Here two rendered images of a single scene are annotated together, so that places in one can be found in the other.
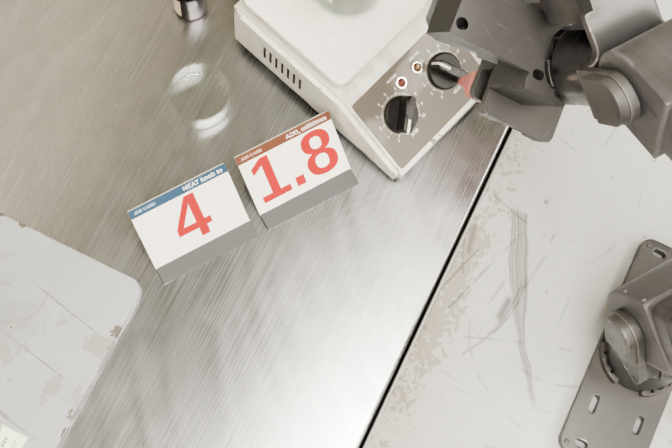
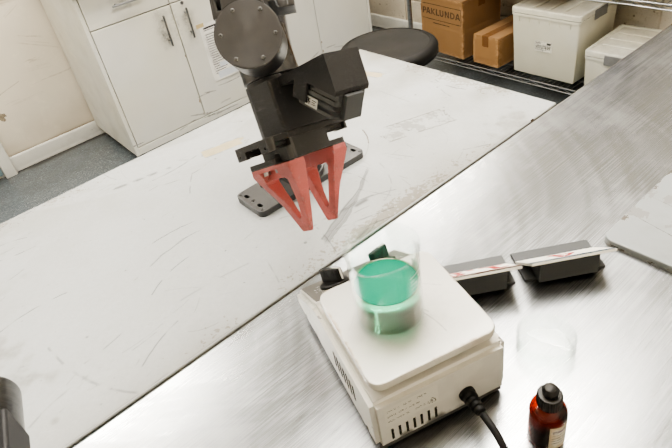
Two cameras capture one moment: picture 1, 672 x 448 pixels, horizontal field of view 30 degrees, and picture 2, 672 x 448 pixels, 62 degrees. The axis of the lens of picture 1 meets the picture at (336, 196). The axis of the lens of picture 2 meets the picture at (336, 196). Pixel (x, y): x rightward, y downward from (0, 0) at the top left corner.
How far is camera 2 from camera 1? 0.98 m
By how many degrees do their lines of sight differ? 69
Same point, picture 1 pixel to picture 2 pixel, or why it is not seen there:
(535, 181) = (304, 253)
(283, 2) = (455, 313)
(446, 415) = (416, 170)
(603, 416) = not seen: hidden behind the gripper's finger
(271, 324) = (510, 214)
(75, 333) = (655, 219)
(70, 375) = (657, 202)
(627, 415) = not seen: hidden behind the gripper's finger
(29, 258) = not seen: outside the picture
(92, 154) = (651, 328)
